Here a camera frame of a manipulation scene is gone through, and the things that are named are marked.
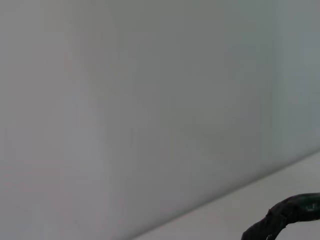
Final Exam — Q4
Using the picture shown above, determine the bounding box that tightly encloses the black round teapot with handle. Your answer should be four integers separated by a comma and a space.
240, 192, 320, 240

